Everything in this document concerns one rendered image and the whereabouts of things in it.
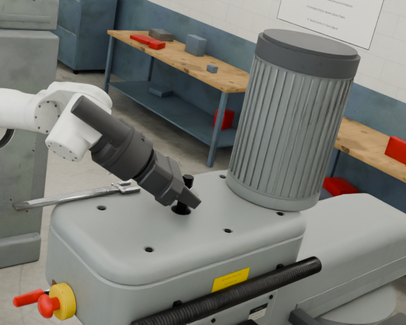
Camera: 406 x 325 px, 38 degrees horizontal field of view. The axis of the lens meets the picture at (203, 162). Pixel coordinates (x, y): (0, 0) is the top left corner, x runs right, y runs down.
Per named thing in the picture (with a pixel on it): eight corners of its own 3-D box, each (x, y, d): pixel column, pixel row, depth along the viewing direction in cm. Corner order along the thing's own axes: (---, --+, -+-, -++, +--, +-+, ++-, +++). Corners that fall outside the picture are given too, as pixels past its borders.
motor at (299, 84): (274, 220, 112) (318, 57, 100) (206, 175, 125) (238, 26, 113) (336, 202, 125) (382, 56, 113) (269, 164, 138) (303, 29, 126)
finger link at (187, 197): (192, 209, 108) (166, 192, 106) (203, 197, 108) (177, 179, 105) (193, 214, 107) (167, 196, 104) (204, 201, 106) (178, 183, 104)
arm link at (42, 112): (96, 150, 98) (40, 139, 105) (120, 108, 101) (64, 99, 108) (75, 128, 93) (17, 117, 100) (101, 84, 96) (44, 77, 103)
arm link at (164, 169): (150, 187, 113) (100, 154, 108) (182, 151, 111) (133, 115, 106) (157, 221, 102) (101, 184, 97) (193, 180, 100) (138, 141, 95)
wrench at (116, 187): (19, 215, 96) (19, 210, 96) (8, 204, 99) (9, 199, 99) (140, 191, 112) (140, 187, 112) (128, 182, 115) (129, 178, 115)
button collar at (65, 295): (64, 327, 97) (67, 298, 95) (46, 307, 101) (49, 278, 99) (74, 324, 99) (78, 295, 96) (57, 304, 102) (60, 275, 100)
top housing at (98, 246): (106, 362, 92) (120, 277, 86) (31, 273, 109) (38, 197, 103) (298, 284, 123) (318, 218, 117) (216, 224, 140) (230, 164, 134)
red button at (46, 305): (44, 325, 96) (46, 305, 94) (33, 311, 98) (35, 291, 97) (63, 318, 98) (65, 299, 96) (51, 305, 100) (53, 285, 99)
